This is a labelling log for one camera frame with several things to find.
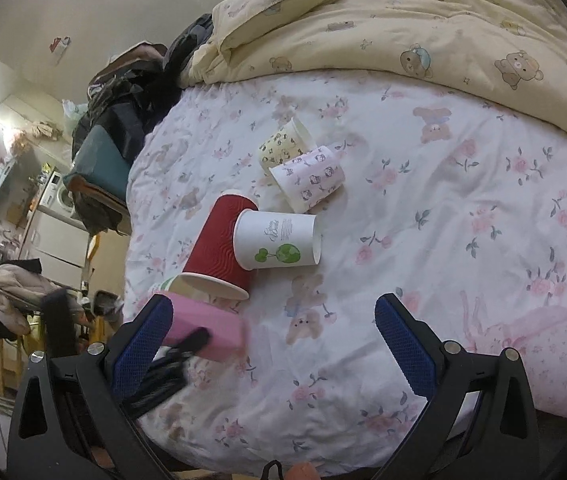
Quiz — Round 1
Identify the white floral bedsheet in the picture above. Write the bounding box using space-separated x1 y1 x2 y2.
124 70 567 478

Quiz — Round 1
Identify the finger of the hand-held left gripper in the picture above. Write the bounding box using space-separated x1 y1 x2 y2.
128 349 187 418
164 327 211 361

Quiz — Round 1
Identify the white cup with green print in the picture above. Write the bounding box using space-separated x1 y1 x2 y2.
234 209 323 271

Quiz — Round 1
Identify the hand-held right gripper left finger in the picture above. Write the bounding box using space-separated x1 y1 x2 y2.
6 292 175 480

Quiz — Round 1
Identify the white cabinet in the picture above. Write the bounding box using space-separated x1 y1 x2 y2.
28 205 93 282

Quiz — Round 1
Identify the white cup with green trim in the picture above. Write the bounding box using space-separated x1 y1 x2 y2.
151 275 202 302

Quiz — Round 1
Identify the pink floral pillow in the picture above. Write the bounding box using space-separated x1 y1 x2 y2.
463 305 567 418

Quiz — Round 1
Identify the dark grey garment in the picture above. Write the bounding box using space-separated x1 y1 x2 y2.
162 14 215 87

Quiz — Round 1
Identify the plain pink cup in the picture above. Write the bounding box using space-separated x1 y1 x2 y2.
161 294 248 364

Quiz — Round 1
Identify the brown wooden chair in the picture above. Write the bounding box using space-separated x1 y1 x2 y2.
66 175 133 237

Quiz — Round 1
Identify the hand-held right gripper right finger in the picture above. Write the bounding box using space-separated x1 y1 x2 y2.
373 292 541 480

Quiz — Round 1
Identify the red ribbed paper cup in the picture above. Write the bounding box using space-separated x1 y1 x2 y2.
180 189 260 302

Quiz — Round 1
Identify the pink printed paper cup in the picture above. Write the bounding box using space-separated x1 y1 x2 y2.
270 144 347 214

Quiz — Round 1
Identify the yellow printed paper cup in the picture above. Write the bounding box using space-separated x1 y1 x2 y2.
258 119 314 177

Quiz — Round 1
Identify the teal cushion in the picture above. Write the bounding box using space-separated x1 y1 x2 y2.
65 122 137 187

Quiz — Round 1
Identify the white washing machine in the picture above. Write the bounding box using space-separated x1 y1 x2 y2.
38 170 83 222

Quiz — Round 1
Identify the black bag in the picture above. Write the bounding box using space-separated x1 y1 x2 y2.
85 62 182 133

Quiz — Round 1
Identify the yellow bear-print duvet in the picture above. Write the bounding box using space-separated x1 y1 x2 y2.
178 0 567 157

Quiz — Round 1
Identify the white plastic bag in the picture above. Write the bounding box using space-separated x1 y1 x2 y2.
61 98 89 127

